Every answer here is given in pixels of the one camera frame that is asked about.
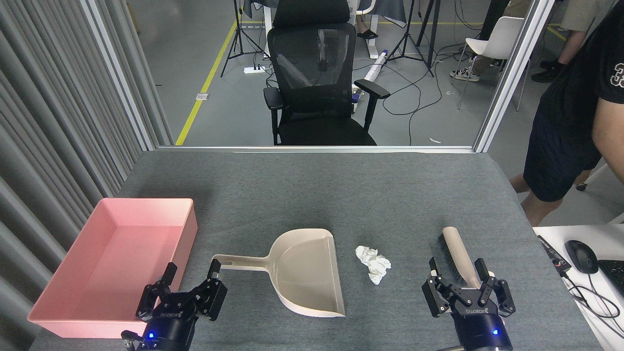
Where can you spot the pink plastic bin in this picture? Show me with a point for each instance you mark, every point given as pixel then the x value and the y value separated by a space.
pixel 112 263

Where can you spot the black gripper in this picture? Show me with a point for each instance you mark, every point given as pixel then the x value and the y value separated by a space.
pixel 168 326
pixel 480 326

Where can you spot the black remote device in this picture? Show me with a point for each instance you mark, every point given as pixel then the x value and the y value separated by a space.
pixel 553 253

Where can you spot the silver frame post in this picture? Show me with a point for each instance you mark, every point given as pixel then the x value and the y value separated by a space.
pixel 512 73
pixel 117 73

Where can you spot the white paper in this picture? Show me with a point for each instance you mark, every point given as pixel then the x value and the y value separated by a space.
pixel 379 270
pixel 365 254

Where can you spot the person's forearm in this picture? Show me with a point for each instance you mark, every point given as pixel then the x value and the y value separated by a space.
pixel 609 131

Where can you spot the beige brush with black bristles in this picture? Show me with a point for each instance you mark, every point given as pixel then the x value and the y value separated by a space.
pixel 456 248

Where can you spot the black computer mouse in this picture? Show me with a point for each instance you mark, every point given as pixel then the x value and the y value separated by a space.
pixel 581 256

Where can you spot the grey curtain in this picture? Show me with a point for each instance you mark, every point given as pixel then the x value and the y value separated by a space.
pixel 39 122

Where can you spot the white power strip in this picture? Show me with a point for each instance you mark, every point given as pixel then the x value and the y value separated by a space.
pixel 253 69

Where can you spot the black tripod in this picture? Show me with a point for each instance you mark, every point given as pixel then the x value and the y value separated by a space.
pixel 404 39
pixel 239 34

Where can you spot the white side table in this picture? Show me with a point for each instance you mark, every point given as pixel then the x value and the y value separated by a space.
pixel 599 312

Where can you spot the chair leg with caster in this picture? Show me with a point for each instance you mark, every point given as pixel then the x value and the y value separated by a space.
pixel 581 186

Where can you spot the black keyboard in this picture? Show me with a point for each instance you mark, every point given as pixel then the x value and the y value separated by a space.
pixel 614 275

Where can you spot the beige plastic dustpan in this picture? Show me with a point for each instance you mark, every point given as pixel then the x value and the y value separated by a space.
pixel 302 273

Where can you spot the black mesh office chair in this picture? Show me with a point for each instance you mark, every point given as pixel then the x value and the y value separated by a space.
pixel 312 126

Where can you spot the white plastic chair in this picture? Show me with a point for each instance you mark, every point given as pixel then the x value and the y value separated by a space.
pixel 502 39

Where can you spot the person's foot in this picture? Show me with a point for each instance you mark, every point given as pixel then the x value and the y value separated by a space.
pixel 366 33

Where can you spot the person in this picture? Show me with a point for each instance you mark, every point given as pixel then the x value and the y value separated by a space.
pixel 565 122
pixel 577 24
pixel 465 74

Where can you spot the silver frame rail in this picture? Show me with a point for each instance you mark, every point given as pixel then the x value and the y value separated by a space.
pixel 317 149

